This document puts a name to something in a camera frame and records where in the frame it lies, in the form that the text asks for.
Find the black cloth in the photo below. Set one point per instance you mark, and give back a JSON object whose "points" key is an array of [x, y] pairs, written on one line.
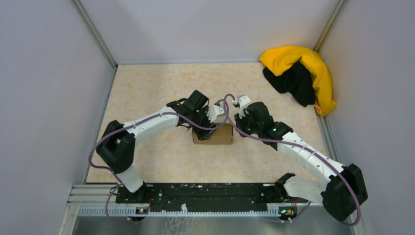
{"points": [[296, 80]]}

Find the right corner aluminium post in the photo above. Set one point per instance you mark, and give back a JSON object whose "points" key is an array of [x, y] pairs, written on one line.
{"points": [[330, 24]]}

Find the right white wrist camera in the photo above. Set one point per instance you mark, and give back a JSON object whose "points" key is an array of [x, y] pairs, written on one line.
{"points": [[241, 102]]}

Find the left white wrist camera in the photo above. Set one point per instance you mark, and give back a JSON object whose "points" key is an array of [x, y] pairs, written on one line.
{"points": [[216, 113]]}

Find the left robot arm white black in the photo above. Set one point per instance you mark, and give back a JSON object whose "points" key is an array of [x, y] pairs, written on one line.
{"points": [[117, 145]]}

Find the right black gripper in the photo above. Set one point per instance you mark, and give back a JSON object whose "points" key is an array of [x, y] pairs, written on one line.
{"points": [[240, 119]]}

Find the brown cardboard box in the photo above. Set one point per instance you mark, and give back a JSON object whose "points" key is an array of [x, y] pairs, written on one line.
{"points": [[221, 136]]}

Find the yellow cloth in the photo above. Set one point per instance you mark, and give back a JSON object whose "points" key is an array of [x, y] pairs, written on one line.
{"points": [[280, 59]]}

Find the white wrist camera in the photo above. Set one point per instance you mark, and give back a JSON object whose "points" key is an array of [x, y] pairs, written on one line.
{"points": [[241, 102], [216, 113]]}

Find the aluminium front rail frame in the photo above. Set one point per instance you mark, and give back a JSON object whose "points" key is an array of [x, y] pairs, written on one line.
{"points": [[92, 210]]}

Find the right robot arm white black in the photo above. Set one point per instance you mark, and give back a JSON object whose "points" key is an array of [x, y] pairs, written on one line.
{"points": [[340, 189]]}

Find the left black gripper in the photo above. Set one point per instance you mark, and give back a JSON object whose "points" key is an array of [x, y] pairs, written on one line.
{"points": [[203, 134]]}

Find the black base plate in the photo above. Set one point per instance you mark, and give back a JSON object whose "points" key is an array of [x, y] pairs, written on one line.
{"points": [[205, 197]]}

